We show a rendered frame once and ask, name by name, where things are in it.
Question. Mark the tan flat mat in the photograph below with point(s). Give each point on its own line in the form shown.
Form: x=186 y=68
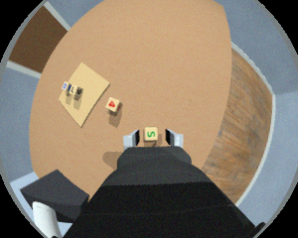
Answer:
x=93 y=87

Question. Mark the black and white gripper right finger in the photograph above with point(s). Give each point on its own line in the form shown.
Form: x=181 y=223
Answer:
x=174 y=139

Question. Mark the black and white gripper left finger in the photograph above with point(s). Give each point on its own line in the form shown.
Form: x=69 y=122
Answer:
x=131 y=140

